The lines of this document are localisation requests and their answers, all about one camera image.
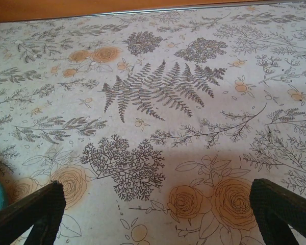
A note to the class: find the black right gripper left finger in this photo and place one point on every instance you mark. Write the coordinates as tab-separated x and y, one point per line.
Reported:
46	204

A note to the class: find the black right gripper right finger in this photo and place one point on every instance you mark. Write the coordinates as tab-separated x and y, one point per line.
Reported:
278	211

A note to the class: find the floral print tablecloth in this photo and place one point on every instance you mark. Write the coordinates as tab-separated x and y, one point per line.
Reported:
153	127

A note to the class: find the aluminium back rail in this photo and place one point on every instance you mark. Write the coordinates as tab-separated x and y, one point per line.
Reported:
153	10

